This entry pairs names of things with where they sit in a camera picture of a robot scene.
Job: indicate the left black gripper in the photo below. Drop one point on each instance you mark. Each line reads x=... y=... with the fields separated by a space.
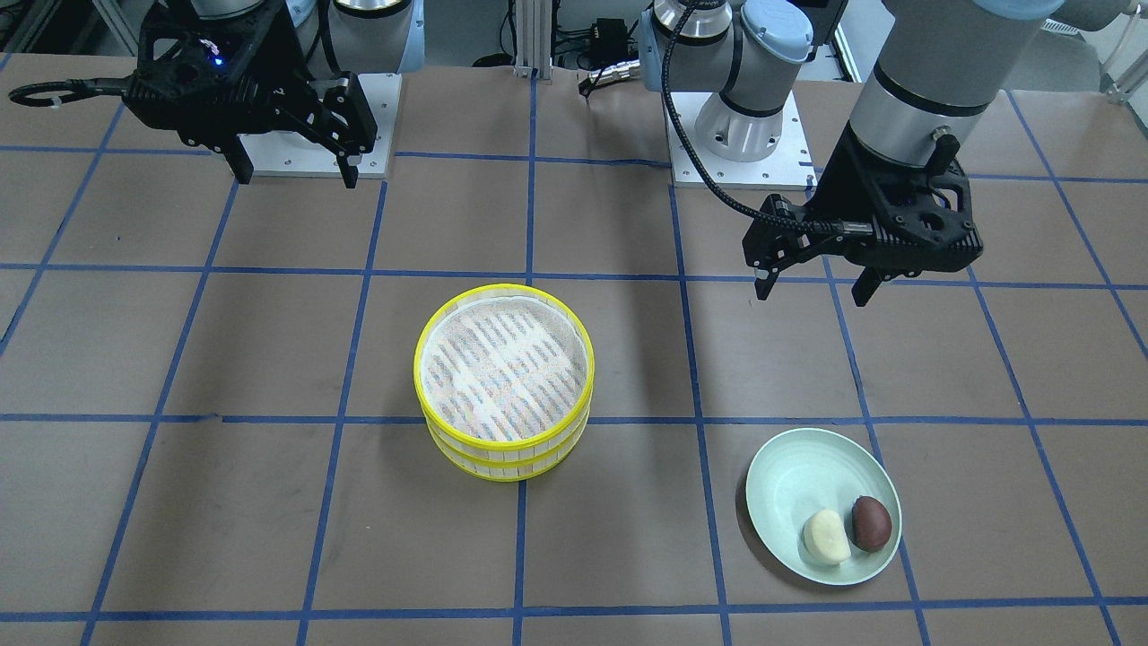
x=845 y=184

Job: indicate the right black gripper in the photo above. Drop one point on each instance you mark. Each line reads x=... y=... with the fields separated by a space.
x=289 y=56

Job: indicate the brown steamed bun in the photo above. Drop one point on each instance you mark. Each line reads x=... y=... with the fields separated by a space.
x=871 y=524

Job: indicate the white steamed bun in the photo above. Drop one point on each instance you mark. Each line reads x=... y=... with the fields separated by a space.
x=825 y=538

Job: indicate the yellow bamboo steamer layer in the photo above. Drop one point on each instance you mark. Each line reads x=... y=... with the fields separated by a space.
x=504 y=365
x=508 y=465

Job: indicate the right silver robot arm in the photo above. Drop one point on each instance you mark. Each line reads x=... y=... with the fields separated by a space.
x=356 y=37

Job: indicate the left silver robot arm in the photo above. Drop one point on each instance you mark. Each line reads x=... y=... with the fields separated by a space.
x=940 y=67

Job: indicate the light green plate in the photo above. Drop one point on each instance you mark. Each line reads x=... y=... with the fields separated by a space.
x=803 y=472

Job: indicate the black power adapter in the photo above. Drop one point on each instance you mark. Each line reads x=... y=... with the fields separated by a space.
x=609 y=39

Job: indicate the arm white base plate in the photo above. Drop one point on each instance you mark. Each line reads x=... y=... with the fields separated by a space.
x=285 y=154
x=739 y=152

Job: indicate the aluminium frame post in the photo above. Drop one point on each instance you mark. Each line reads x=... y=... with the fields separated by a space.
x=533 y=41

